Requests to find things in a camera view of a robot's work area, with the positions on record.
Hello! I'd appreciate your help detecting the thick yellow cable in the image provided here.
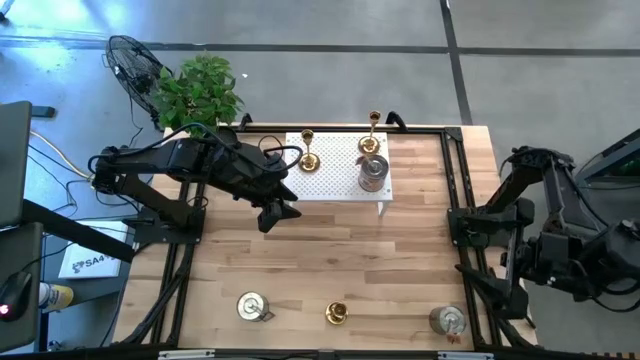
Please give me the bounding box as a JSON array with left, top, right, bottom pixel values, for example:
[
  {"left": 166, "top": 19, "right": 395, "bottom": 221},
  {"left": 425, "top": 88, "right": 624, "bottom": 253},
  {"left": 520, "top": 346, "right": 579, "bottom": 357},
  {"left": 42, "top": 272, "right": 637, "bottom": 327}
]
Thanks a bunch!
[{"left": 28, "top": 130, "right": 96, "bottom": 181}]

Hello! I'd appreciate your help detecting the white perforated metal shelf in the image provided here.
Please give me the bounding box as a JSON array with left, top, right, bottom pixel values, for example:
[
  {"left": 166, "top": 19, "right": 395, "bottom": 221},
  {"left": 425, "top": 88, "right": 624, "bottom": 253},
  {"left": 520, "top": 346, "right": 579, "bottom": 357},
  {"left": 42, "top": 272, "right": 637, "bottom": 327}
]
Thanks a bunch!
[{"left": 283, "top": 131, "right": 394, "bottom": 217}]

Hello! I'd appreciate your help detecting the dark metal cart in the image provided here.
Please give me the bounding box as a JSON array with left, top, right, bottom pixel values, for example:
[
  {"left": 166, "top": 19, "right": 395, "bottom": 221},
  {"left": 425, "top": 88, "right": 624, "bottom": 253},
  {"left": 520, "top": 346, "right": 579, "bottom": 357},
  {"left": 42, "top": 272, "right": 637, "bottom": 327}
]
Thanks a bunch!
[{"left": 574, "top": 128, "right": 640, "bottom": 226}]

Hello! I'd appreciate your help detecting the black floor cable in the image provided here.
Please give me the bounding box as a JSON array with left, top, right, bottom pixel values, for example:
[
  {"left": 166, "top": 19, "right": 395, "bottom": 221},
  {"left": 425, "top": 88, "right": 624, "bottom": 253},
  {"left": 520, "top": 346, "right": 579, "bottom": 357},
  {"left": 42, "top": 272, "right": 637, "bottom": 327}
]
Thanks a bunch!
[{"left": 27, "top": 144, "right": 101, "bottom": 209}]

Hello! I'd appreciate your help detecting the white and yellow spray can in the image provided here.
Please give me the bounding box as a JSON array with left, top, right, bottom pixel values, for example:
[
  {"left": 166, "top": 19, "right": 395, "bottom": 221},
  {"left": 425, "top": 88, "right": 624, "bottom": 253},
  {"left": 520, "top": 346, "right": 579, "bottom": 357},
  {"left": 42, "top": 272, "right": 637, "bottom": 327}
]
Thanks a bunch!
[{"left": 38, "top": 282, "right": 75, "bottom": 314}]

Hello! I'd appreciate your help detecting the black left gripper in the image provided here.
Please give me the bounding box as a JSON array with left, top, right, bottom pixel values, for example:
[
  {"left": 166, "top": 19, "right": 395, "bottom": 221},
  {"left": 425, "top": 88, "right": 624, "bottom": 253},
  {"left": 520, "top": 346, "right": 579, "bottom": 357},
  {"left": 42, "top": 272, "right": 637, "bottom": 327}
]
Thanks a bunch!
[{"left": 239, "top": 169, "right": 303, "bottom": 234}]

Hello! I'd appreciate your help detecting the green plant in black pot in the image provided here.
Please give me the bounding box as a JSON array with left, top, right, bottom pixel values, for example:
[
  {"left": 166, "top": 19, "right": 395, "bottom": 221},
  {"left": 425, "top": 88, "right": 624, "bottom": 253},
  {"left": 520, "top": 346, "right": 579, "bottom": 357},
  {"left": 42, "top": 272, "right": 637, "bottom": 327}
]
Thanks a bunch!
[{"left": 152, "top": 53, "right": 246, "bottom": 144}]

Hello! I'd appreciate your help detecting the black diagonal metal beam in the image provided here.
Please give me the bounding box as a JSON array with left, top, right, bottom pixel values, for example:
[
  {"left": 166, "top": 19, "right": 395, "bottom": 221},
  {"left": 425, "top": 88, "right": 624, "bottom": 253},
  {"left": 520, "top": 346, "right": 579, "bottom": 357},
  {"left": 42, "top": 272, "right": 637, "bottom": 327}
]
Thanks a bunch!
[{"left": 22, "top": 198, "right": 137, "bottom": 264}]

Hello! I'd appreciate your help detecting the dark grey monitor panel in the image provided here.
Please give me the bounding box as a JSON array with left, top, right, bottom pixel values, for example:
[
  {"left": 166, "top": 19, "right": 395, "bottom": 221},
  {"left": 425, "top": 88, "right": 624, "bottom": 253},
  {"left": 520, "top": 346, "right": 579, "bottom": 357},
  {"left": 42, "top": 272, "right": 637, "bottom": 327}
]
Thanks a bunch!
[{"left": 0, "top": 101, "right": 33, "bottom": 227}]

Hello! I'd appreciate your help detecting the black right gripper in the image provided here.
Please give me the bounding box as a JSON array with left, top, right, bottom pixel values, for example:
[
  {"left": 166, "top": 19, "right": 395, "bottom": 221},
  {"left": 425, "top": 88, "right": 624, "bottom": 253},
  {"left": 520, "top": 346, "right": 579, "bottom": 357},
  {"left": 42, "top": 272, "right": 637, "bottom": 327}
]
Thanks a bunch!
[{"left": 455, "top": 227, "right": 592, "bottom": 321}]

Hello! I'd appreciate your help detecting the black floor fan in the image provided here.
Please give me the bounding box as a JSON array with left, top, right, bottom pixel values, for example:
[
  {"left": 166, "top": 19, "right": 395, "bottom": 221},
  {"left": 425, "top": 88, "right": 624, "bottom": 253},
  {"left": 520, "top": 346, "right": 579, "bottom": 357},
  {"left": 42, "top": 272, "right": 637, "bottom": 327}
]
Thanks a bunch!
[{"left": 103, "top": 34, "right": 167, "bottom": 132}]

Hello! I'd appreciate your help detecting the gold brass candlestick holder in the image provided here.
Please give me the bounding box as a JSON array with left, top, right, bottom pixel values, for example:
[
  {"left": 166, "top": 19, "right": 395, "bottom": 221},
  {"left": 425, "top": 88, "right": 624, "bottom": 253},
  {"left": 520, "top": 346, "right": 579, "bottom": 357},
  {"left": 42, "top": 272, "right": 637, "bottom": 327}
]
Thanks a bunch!
[
  {"left": 357, "top": 109, "right": 383, "bottom": 156},
  {"left": 324, "top": 301, "right": 350, "bottom": 327},
  {"left": 298, "top": 128, "right": 321, "bottom": 174}
]

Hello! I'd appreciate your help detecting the white printed cardboard box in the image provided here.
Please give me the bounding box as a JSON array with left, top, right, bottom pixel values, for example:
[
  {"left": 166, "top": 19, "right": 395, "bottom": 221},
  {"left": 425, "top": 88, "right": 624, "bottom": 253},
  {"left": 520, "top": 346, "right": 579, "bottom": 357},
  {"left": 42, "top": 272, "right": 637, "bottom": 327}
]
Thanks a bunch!
[{"left": 58, "top": 219, "right": 130, "bottom": 280}]

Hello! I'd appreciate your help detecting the grey aluminium bracket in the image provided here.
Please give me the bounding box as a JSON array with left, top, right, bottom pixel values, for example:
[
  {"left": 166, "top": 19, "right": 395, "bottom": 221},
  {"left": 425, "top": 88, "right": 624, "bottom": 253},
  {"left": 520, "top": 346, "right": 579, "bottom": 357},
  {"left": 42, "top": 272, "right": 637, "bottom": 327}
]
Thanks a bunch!
[
  {"left": 438, "top": 351, "right": 495, "bottom": 360},
  {"left": 158, "top": 349, "right": 217, "bottom": 360}
]

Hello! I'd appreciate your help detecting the silver scented candle tin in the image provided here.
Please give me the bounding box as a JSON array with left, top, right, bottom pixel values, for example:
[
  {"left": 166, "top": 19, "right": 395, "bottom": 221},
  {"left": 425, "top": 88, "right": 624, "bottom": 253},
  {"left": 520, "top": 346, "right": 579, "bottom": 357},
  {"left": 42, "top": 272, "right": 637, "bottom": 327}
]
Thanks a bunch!
[
  {"left": 355, "top": 153, "right": 391, "bottom": 194},
  {"left": 428, "top": 304, "right": 468, "bottom": 346},
  {"left": 235, "top": 291, "right": 276, "bottom": 324}
]

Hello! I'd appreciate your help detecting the dark desk mat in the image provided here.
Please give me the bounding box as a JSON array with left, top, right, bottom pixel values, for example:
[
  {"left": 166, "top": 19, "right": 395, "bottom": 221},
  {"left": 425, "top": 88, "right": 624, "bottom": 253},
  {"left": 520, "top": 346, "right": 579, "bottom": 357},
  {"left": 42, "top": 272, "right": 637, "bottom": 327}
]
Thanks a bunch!
[{"left": 0, "top": 222, "right": 45, "bottom": 351}]

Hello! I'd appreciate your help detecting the black fan cable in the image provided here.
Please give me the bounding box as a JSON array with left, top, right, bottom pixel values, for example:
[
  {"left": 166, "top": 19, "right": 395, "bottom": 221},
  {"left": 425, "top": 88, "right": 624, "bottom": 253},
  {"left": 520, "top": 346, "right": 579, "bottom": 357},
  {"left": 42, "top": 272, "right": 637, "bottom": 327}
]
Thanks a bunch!
[{"left": 125, "top": 94, "right": 147, "bottom": 149}]

